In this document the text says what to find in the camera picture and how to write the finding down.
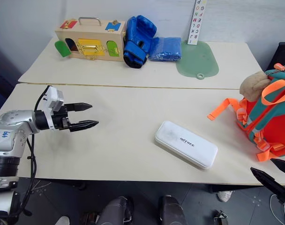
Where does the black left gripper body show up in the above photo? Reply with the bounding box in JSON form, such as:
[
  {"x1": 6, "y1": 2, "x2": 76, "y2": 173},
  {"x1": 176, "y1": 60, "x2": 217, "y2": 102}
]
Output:
[{"x1": 52, "y1": 105, "x2": 72, "y2": 132}]

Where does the dark rounded robot leg shape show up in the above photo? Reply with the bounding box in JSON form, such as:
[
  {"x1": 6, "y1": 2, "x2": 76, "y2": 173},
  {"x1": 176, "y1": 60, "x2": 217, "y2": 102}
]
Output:
[
  {"x1": 158, "y1": 195, "x2": 189, "y2": 225},
  {"x1": 95, "y1": 196, "x2": 135, "y2": 225}
]

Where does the white alphabet letter board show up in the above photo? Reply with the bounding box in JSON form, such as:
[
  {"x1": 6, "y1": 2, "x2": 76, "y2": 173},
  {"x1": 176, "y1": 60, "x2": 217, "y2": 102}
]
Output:
[{"x1": 187, "y1": 0, "x2": 208, "y2": 45}]

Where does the white rectangular case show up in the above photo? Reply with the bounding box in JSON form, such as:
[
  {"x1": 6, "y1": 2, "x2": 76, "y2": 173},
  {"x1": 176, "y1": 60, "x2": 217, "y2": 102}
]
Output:
[{"x1": 154, "y1": 120, "x2": 219, "y2": 171}]

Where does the beige plush toy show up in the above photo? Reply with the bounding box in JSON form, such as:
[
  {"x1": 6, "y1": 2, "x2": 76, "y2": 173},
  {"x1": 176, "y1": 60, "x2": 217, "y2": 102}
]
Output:
[{"x1": 239, "y1": 71, "x2": 271, "y2": 103}]

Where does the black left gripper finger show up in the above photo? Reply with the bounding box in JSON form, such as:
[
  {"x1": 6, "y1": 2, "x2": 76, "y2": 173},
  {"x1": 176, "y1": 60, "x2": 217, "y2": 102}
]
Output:
[
  {"x1": 64, "y1": 102, "x2": 94, "y2": 113},
  {"x1": 68, "y1": 120, "x2": 100, "y2": 133}
]

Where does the blue boxing glove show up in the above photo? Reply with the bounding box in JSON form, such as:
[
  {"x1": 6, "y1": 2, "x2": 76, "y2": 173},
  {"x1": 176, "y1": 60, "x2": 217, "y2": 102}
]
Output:
[{"x1": 122, "y1": 15, "x2": 158, "y2": 69}]

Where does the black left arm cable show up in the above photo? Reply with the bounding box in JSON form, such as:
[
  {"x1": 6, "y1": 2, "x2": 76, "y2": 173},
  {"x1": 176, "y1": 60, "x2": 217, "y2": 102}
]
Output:
[{"x1": 15, "y1": 85, "x2": 51, "y2": 218}]

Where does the wooden lock activity box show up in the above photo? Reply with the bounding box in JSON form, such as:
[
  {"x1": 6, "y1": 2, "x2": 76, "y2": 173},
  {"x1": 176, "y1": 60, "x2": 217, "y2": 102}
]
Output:
[{"x1": 54, "y1": 16, "x2": 128, "y2": 62}]

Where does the white shoe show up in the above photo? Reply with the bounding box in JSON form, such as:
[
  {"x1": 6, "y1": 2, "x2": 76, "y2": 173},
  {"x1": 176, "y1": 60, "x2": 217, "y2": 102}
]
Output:
[{"x1": 217, "y1": 190, "x2": 233, "y2": 203}]

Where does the green silicone mat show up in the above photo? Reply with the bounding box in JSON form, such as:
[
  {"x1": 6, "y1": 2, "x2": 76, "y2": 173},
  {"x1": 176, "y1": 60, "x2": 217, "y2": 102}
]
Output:
[{"x1": 175, "y1": 40, "x2": 220, "y2": 80}]

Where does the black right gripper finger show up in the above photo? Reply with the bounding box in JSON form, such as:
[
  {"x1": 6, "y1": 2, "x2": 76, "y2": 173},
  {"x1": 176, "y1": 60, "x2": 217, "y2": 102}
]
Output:
[
  {"x1": 270, "y1": 158, "x2": 285, "y2": 177},
  {"x1": 250, "y1": 166, "x2": 285, "y2": 201}
]

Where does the small black floor device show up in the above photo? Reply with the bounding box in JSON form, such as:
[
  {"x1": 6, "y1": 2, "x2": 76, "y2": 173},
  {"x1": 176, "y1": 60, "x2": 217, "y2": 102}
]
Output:
[{"x1": 213, "y1": 210, "x2": 229, "y2": 225}]

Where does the black table frame bar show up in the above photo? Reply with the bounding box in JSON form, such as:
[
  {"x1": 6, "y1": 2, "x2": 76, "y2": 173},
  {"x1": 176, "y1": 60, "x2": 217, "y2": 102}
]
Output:
[{"x1": 204, "y1": 183, "x2": 266, "y2": 194}]

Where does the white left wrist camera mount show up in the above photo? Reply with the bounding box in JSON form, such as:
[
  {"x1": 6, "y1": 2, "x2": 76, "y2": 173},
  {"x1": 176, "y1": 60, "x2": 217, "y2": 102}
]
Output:
[{"x1": 42, "y1": 86, "x2": 65, "y2": 130}]

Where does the silver robot torso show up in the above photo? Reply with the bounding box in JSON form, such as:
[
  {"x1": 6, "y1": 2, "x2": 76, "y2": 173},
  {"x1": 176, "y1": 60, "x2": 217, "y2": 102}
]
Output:
[{"x1": 0, "y1": 187, "x2": 19, "y2": 225}]

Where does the blue folded cloth in bag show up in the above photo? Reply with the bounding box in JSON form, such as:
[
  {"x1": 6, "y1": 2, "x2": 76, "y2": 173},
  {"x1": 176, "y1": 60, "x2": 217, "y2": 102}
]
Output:
[{"x1": 148, "y1": 36, "x2": 182, "y2": 62}]

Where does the orange and teal backpack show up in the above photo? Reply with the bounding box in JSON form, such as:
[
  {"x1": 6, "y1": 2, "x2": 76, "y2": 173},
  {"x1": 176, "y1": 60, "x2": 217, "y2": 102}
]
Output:
[{"x1": 207, "y1": 62, "x2": 285, "y2": 163}]

